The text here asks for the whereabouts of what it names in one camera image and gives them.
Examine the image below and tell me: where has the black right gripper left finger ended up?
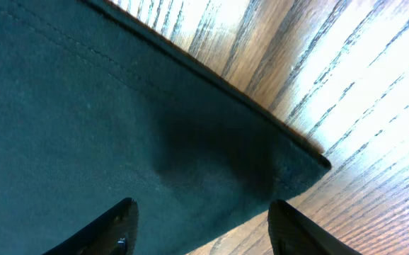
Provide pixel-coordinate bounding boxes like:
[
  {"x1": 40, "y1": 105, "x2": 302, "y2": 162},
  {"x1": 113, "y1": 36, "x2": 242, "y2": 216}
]
[{"x1": 46, "y1": 198, "x2": 139, "y2": 255}]

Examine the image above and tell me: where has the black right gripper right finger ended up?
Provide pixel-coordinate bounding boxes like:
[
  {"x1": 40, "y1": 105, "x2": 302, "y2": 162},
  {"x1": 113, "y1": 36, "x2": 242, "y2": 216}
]
[{"x1": 267, "y1": 200, "x2": 357, "y2": 255}]

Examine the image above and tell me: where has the dark teal t-shirt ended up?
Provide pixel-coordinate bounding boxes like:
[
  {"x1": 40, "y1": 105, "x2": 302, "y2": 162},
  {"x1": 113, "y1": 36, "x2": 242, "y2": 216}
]
[{"x1": 0, "y1": 1, "x2": 330, "y2": 254}]

